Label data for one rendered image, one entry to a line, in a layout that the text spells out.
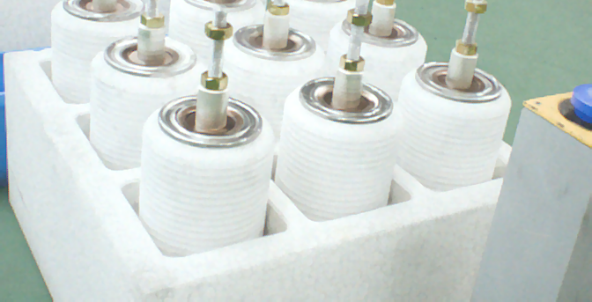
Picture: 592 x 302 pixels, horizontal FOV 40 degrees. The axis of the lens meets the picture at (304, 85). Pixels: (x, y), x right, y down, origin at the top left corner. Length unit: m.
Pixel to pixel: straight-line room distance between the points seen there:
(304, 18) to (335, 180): 0.27
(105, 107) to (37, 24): 0.38
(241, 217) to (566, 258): 0.22
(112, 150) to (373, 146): 0.21
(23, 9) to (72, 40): 0.27
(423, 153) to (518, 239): 0.15
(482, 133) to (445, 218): 0.08
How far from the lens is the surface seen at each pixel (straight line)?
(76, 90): 0.78
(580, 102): 0.55
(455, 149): 0.70
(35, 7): 1.03
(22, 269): 0.86
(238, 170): 0.57
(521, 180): 0.57
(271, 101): 0.71
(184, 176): 0.57
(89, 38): 0.75
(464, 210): 0.68
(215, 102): 0.58
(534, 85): 1.41
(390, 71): 0.77
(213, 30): 0.56
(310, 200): 0.64
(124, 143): 0.68
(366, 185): 0.64
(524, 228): 0.58
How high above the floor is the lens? 0.54
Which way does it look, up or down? 25 degrees down
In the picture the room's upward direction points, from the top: 8 degrees clockwise
